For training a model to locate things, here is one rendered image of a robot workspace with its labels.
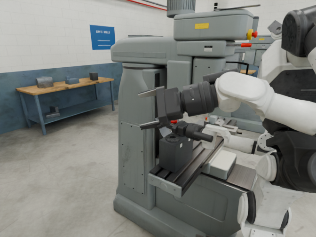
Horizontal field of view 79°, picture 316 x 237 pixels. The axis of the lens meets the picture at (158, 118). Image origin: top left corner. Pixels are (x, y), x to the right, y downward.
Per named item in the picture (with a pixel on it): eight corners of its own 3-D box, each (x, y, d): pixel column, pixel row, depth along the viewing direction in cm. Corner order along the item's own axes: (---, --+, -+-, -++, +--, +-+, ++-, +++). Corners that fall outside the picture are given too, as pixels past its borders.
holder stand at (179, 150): (192, 157, 132) (194, 130, 125) (174, 173, 115) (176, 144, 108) (177, 152, 139) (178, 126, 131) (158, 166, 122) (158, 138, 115)
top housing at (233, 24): (251, 40, 128) (256, 13, 122) (242, 39, 108) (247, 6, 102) (187, 41, 153) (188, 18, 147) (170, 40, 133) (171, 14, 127)
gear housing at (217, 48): (234, 55, 136) (236, 40, 132) (224, 57, 117) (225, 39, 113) (191, 54, 154) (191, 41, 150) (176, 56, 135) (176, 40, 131)
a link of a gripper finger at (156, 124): (138, 123, 55) (159, 120, 53) (142, 127, 58) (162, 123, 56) (138, 129, 54) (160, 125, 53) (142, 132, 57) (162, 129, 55)
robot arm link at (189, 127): (183, 116, 115) (201, 121, 108) (183, 131, 118) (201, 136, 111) (171, 122, 105) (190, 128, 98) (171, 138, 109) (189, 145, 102)
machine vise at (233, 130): (237, 133, 167) (239, 122, 163) (234, 140, 155) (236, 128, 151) (199, 125, 184) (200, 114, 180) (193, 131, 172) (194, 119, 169)
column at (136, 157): (174, 199, 228) (179, 62, 172) (151, 227, 193) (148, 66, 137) (141, 183, 254) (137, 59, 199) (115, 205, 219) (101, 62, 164)
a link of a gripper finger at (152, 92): (141, 98, 61) (159, 94, 60) (137, 94, 59) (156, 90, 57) (140, 94, 62) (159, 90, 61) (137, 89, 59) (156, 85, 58)
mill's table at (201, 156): (236, 126, 202) (238, 119, 199) (180, 199, 107) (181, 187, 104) (215, 122, 214) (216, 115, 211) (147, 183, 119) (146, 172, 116)
